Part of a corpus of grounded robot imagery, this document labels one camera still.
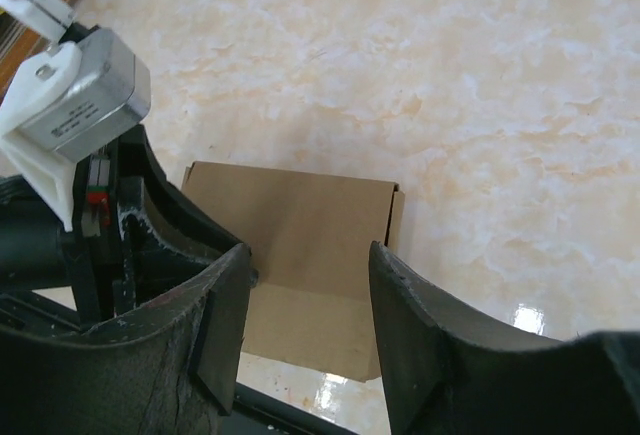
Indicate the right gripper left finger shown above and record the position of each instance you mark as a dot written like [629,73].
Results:
[166,367]

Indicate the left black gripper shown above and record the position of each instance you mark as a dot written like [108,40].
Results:
[134,234]

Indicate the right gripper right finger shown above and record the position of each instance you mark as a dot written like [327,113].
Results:
[448,368]

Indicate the brown cardboard box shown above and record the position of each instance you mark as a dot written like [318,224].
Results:
[309,236]

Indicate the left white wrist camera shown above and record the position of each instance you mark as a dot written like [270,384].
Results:
[67,102]

